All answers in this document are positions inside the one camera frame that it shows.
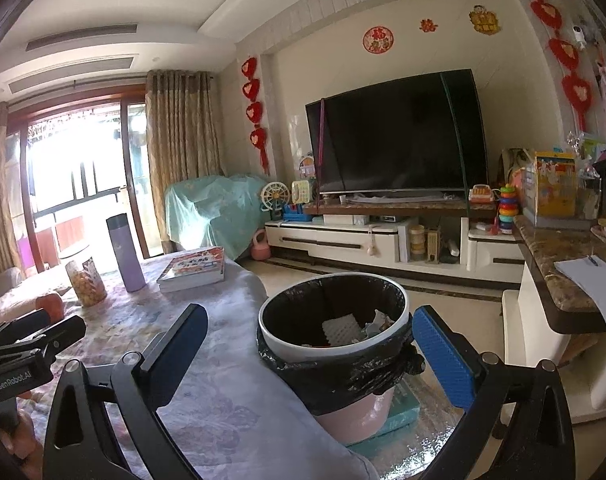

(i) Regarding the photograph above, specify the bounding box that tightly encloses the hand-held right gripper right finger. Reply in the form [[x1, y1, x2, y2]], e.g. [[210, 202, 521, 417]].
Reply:
[[412, 305, 576, 480]]

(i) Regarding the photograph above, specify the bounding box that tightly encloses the black flat television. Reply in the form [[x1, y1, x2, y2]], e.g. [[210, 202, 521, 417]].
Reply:
[[304, 68, 489, 196]]

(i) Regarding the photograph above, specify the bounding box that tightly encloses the purple thermos bottle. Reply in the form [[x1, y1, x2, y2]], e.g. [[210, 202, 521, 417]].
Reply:
[[106, 213, 147, 293]]

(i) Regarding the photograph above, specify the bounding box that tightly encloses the red apple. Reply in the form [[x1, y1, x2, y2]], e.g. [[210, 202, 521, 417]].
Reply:
[[35, 291, 66, 323]]

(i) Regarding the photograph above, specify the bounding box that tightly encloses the red heart string decoration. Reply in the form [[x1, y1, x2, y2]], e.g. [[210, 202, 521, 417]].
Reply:
[[513, 0, 595, 131], [240, 56, 271, 173]]

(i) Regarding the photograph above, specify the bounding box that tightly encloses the stacking ring toy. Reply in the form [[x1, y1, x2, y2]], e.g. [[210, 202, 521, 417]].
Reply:
[[497, 182, 518, 233]]

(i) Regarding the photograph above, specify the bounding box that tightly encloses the white foam fruit net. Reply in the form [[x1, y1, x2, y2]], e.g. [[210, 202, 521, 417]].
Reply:
[[322, 312, 361, 347]]

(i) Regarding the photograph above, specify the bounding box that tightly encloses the white television cabinet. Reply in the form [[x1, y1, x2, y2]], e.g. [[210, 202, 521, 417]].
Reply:
[[264, 200, 526, 291]]

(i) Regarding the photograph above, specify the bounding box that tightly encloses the white bin with black bag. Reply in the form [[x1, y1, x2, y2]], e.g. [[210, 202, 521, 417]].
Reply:
[[256, 272, 424, 448]]

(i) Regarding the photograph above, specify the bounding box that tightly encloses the person's left hand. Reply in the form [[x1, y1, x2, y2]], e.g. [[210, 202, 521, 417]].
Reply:
[[0, 415, 38, 461]]

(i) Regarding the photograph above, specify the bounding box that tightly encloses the armchair under teal cover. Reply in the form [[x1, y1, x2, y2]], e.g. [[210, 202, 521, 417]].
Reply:
[[164, 174, 274, 261]]

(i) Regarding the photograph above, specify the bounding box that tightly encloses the clear jar of snack balls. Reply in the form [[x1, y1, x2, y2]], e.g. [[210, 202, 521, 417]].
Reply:
[[64, 256, 108, 307]]

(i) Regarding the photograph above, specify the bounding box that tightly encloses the pink toy kettle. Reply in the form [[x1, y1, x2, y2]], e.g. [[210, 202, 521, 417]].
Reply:
[[252, 230, 271, 261]]

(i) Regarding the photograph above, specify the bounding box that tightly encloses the ferris wheel toy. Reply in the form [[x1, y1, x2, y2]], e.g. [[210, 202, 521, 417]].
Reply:
[[260, 181, 288, 221]]

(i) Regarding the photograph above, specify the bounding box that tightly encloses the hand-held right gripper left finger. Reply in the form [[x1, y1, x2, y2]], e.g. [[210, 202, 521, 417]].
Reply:
[[43, 302, 210, 480]]

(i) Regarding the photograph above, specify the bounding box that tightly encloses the colourful children's book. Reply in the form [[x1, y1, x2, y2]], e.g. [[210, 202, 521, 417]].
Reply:
[[157, 246, 226, 293]]

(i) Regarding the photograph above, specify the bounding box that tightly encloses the white paper sheet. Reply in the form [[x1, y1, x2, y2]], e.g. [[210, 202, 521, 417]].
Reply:
[[553, 255, 606, 346]]

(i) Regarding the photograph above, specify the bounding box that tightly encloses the toy cash register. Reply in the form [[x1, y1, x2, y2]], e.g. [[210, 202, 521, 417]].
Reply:
[[469, 185, 497, 207]]

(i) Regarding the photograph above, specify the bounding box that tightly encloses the yellow printed box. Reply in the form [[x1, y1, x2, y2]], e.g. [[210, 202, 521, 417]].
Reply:
[[533, 151, 579, 221]]

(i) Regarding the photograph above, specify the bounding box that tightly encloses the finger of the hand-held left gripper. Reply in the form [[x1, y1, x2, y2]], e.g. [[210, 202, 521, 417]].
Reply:
[[0, 310, 51, 347], [0, 316, 88, 358]]

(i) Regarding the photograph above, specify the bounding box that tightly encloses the yellow wall decal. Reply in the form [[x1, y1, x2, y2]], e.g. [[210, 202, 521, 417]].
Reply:
[[469, 4, 501, 36]]

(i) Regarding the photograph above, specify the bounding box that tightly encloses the red-framed glass sliding door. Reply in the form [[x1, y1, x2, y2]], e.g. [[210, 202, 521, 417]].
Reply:
[[5, 87, 151, 273]]

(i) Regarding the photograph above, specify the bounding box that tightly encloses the round red wall decal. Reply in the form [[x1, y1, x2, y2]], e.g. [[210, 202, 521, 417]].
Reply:
[[363, 26, 395, 55]]

